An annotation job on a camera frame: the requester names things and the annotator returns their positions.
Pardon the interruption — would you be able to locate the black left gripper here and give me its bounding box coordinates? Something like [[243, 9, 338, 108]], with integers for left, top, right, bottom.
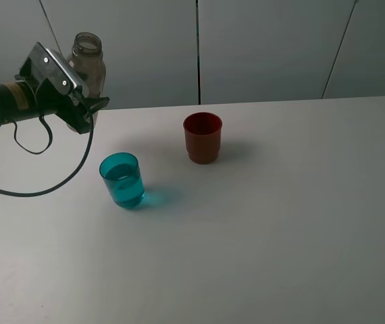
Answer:
[[13, 74, 110, 134]]

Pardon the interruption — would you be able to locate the clear smoky plastic bottle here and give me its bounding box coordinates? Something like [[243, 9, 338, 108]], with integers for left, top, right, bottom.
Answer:
[[66, 32, 107, 132]]

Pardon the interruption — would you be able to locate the teal translucent plastic cup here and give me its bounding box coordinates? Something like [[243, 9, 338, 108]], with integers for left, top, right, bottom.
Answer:
[[99, 153, 145, 209]]

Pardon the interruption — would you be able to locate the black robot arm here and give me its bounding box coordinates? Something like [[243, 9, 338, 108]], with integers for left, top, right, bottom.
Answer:
[[0, 80, 109, 134]]

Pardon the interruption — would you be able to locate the red plastic cup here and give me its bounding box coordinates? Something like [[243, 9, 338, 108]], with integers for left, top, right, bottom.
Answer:
[[183, 112, 222, 165]]

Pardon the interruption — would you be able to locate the thin black looped cable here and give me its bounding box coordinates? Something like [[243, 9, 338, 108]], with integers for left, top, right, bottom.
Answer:
[[12, 114, 53, 155]]

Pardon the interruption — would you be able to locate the black camera cable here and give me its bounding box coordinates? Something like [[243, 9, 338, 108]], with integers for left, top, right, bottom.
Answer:
[[0, 90, 95, 197]]

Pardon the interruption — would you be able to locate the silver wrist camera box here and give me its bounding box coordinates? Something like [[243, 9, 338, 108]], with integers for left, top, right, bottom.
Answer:
[[16, 42, 89, 97]]

